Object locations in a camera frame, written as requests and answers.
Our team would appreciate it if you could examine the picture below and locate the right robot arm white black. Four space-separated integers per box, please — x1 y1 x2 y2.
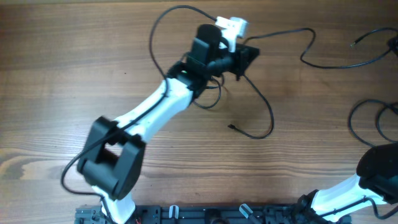
292 99 397 223

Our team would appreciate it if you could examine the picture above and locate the black thin USB cable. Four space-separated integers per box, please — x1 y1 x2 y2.
347 98 398 147

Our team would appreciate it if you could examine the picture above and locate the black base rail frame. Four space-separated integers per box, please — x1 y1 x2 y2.
74 203 352 224

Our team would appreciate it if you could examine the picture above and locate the black USB cable long loop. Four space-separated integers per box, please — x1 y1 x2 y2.
192 73 275 140

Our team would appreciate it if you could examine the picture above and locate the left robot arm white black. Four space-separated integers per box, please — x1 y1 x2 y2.
77 22 259 223

